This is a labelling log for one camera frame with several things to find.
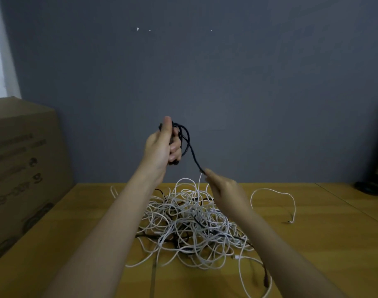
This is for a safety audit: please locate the person's left hand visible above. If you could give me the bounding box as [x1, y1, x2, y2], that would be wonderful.
[137, 116, 183, 185]

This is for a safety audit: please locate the person's right hand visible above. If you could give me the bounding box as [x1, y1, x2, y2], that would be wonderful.
[203, 168, 253, 220]

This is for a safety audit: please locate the tangle of white cables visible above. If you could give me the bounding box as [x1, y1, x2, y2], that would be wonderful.
[110, 173, 298, 298]

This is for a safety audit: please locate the person's left forearm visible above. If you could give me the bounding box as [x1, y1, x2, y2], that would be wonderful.
[40, 171, 158, 298]

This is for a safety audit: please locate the person's right forearm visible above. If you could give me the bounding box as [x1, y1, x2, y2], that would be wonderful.
[234, 208, 348, 298]

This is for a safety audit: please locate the plain brown cardboard box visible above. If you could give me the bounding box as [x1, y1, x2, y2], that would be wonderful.
[0, 96, 76, 266]

